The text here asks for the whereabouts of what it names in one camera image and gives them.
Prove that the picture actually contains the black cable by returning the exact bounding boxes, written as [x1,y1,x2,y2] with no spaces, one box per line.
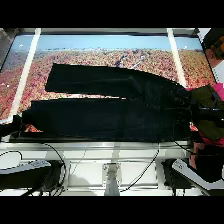
[119,146,161,194]
[40,143,67,181]
[0,149,24,162]

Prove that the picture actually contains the black pants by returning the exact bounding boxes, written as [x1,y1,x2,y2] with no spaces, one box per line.
[21,62,193,143]

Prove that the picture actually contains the dark olive garment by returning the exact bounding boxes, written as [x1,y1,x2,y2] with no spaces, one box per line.
[189,84,224,142]

